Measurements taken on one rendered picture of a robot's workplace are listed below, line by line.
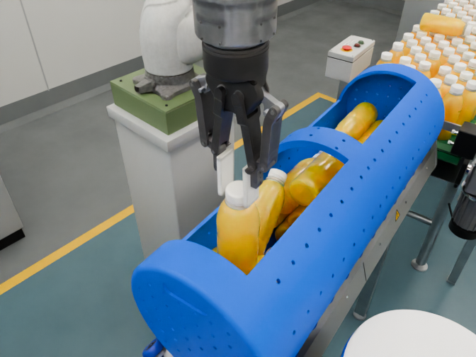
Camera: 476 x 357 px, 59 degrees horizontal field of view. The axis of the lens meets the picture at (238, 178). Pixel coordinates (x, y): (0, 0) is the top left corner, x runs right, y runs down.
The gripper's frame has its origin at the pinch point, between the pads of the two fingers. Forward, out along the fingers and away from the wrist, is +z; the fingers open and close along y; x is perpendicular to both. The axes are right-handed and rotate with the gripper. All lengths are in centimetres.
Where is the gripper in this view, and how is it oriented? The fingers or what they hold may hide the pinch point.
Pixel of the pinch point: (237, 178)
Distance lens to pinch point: 59.1
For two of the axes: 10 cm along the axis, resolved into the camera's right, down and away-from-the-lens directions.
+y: 8.0, 3.7, -4.6
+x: 5.9, -5.2, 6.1
